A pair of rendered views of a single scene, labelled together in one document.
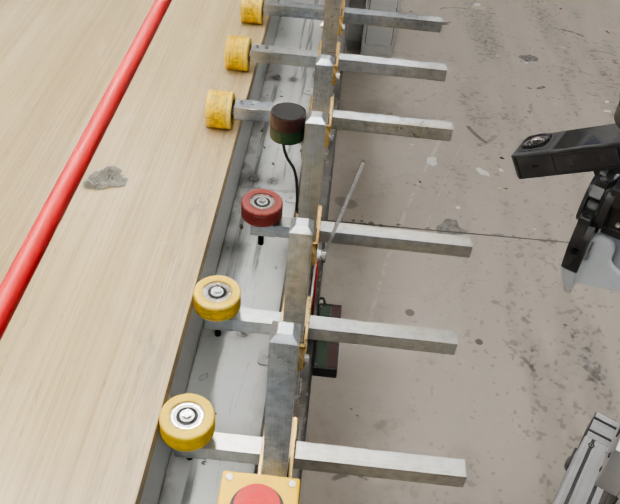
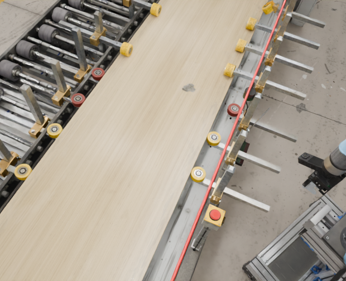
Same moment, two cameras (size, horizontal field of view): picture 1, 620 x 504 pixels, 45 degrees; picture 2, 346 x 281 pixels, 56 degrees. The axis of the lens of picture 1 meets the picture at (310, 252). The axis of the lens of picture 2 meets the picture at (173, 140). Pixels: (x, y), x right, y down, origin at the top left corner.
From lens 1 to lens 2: 0.67 m
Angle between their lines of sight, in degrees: 18
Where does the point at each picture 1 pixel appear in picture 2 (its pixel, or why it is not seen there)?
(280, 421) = (222, 185)
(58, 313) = (169, 132)
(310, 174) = (251, 108)
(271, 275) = (230, 124)
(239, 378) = (212, 156)
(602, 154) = (317, 168)
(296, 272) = (238, 143)
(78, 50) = (187, 30)
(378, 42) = not seen: hidden behind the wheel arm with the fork
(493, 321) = (304, 148)
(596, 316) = not seen: hidden behind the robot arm
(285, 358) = (229, 174)
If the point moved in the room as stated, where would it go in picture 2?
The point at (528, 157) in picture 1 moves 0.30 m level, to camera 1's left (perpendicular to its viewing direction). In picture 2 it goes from (301, 160) to (224, 130)
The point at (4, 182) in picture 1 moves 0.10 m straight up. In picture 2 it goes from (159, 82) to (159, 71)
